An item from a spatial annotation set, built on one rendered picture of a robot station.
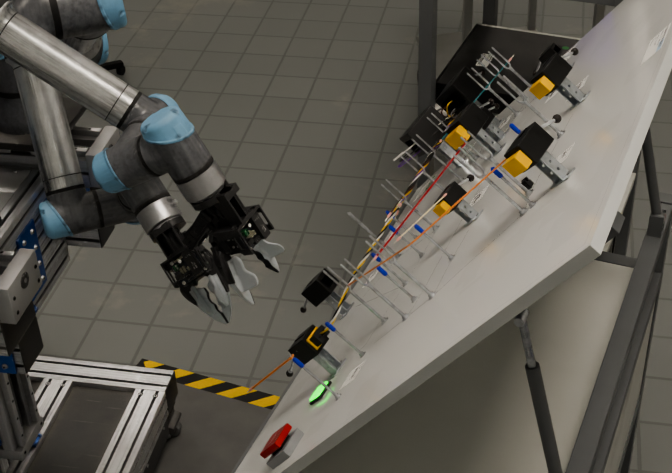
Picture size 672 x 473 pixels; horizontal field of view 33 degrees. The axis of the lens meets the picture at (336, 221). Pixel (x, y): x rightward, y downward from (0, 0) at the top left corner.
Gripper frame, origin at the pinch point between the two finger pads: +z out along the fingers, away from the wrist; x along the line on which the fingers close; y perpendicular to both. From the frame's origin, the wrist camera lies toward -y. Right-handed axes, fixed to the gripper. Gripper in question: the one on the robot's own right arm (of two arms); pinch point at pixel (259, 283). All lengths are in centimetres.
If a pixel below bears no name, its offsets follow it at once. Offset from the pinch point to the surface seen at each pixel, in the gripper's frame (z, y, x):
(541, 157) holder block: -8, 56, 12
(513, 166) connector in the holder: -9, 53, 9
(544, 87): -4, 42, 42
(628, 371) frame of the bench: 70, 25, 50
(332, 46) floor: 73, -211, 288
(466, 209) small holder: 8.1, 27.1, 26.3
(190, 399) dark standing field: 82, -131, 56
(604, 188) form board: -10, 71, -1
